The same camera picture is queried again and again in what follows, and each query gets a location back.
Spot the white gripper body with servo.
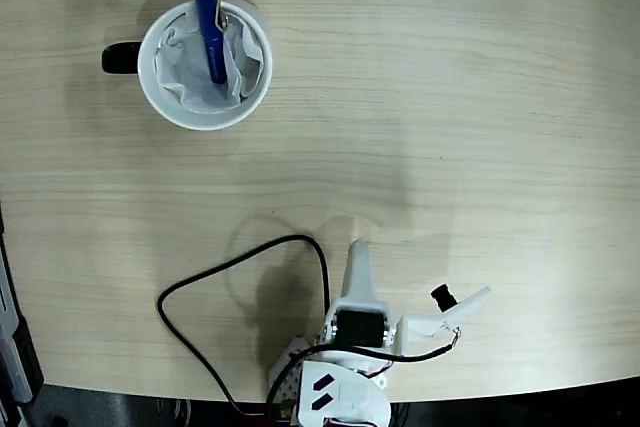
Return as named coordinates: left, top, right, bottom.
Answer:
left=313, top=298, right=404, bottom=363

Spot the black cable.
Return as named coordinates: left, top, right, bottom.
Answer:
left=156, top=234, right=464, bottom=421

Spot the white perforated block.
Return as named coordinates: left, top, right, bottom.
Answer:
left=268, top=335, right=314, bottom=398

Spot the white mug with black handle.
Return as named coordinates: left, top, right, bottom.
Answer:
left=100, top=0, right=275, bottom=132

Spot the black camera on white bracket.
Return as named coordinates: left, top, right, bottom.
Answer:
left=399, top=284, right=493, bottom=348

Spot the blue pen with gold clip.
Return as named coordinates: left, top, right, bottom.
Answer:
left=191, top=0, right=229, bottom=86

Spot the crumpled white tissue paper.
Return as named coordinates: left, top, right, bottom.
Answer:
left=153, top=11, right=265, bottom=116

